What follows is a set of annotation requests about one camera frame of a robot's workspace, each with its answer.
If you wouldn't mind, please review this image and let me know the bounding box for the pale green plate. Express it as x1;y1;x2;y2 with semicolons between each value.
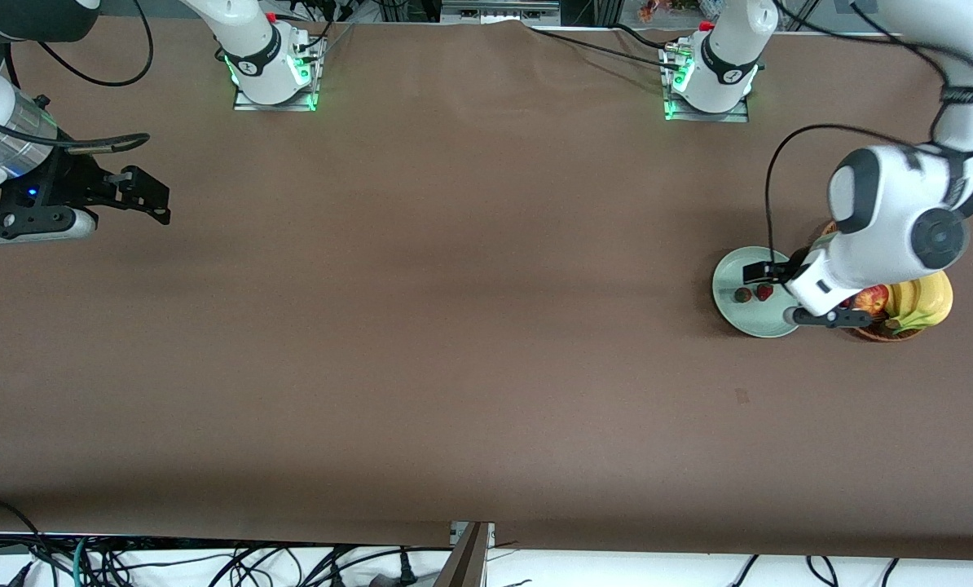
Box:
712;246;807;338

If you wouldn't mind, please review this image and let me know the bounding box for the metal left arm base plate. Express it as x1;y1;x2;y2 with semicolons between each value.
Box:
663;45;750;123

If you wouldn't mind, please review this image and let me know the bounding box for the red apple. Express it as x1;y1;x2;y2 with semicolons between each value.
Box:
849;285;890;319

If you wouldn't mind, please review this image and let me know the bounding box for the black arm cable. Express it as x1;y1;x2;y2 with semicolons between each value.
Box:
764;0;973;263
0;0;155;156

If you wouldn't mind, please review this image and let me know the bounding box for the brown wicker basket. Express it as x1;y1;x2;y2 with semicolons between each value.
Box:
821;220;927;342

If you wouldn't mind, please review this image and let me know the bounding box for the aluminium table post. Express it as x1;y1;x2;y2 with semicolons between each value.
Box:
434;522;495;587

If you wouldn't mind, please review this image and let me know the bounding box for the yellow banana bunch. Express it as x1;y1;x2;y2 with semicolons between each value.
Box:
886;271;954;337

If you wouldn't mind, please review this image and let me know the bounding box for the thick black floor cable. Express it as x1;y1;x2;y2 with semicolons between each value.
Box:
0;497;47;576

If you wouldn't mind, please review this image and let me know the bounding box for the brown table cover sheet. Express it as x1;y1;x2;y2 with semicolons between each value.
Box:
0;15;973;562

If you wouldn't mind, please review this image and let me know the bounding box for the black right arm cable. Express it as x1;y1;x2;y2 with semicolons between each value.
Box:
0;0;155;156

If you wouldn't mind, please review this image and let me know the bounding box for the aluminium frame rail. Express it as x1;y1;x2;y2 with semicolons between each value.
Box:
440;0;562;25

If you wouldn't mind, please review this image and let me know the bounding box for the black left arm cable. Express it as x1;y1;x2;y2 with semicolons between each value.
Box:
764;0;973;263

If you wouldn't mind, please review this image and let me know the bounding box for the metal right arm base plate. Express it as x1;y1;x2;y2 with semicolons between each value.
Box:
234;37;318;113

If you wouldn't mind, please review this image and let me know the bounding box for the black cable on table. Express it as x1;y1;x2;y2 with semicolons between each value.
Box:
531;28;673;66
613;23;680;50

